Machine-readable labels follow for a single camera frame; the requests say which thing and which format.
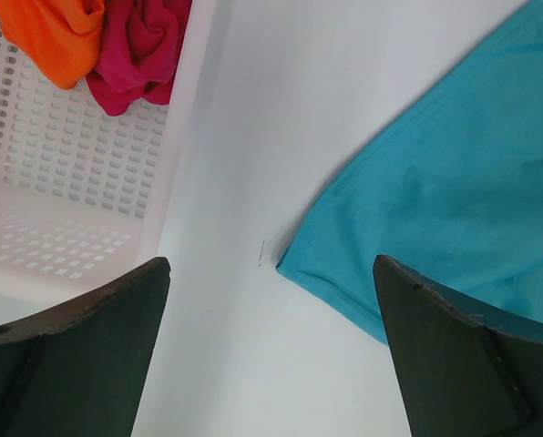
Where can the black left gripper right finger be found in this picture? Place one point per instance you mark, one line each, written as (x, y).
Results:
(464, 367)

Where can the orange t shirt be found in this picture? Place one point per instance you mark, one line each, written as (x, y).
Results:
(61, 37)

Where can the crimson t shirt in basket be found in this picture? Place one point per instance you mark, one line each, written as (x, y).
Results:
(140, 49)

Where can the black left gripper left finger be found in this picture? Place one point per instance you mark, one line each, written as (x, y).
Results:
(79, 368)

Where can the white perforated plastic basket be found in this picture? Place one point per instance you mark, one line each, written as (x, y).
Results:
(84, 196)

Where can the teal t shirt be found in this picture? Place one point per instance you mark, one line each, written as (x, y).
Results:
(453, 188)

